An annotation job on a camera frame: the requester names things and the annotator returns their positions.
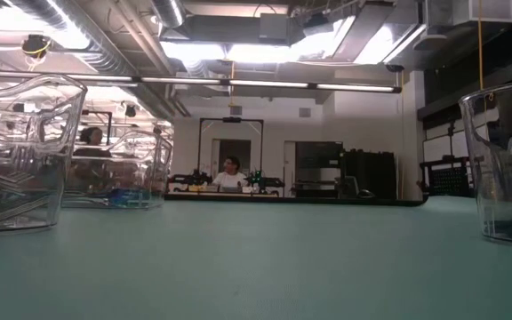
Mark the background black robot arm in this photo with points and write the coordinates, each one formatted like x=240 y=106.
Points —
x=265 y=181
x=191 y=178

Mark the person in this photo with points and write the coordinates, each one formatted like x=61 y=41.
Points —
x=230 y=177
x=89 y=138

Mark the background work table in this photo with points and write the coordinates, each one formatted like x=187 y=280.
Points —
x=220 y=194

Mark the long ceiling tube light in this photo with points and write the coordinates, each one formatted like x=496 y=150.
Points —
x=265 y=83

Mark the clear glass baking dish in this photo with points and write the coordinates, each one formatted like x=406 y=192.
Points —
x=162 y=160
x=505 y=178
x=25 y=209

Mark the green table mat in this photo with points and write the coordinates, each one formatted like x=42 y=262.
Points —
x=238 y=258

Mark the black cabinet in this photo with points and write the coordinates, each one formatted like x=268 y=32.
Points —
x=371 y=175

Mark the whiteboard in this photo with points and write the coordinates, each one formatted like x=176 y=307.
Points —
x=438 y=146

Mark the black rack cart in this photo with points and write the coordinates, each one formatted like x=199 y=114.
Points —
x=449 y=180

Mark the black ceiling-mounted device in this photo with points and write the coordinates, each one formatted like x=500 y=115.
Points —
x=36 y=44

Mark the background black rig frame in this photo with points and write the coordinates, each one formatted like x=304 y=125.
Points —
x=231 y=119

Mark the black metal table frame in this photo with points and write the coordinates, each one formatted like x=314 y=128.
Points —
x=349 y=202

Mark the silver flexible ceiling duct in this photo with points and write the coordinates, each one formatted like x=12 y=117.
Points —
x=169 y=13

